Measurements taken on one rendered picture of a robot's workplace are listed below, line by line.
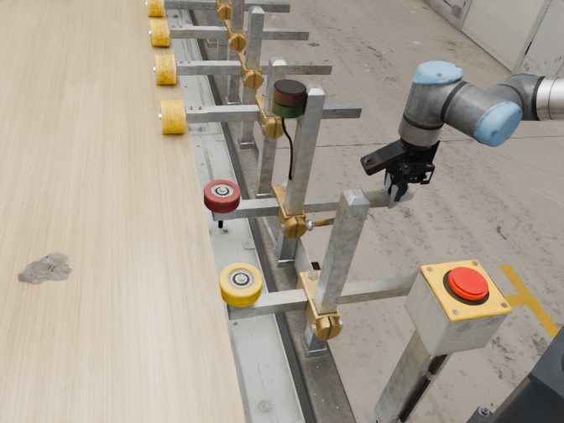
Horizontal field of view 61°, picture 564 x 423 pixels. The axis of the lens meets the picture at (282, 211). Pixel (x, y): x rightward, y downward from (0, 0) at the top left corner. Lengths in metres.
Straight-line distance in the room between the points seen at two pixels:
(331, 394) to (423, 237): 1.56
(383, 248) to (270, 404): 1.40
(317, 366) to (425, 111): 0.57
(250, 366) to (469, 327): 0.67
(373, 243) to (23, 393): 1.81
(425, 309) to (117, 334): 0.49
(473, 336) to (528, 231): 2.28
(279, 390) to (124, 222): 0.48
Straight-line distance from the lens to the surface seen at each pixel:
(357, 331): 2.00
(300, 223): 1.06
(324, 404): 1.01
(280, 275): 1.17
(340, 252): 0.81
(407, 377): 0.65
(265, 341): 1.16
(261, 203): 1.11
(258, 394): 1.09
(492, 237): 2.66
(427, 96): 1.04
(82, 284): 0.91
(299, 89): 0.90
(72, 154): 1.20
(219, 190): 1.06
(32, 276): 0.93
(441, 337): 0.53
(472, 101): 1.01
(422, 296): 0.54
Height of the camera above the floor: 1.59
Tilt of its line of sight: 41 degrees down
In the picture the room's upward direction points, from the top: 9 degrees clockwise
